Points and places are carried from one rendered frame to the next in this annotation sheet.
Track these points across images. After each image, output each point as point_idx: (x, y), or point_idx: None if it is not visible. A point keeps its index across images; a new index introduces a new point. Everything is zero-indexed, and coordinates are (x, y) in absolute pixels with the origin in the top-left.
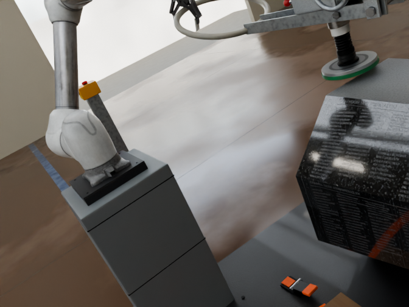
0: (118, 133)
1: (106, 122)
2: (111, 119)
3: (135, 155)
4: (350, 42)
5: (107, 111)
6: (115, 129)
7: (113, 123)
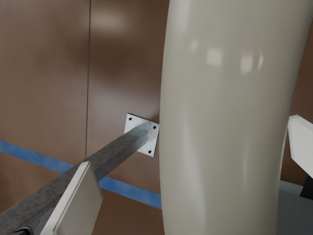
0: (59, 197)
1: (34, 224)
2: (34, 215)
3: None
4: None
5: (17, 227)
6: (51, 204)
7: (42, 210)
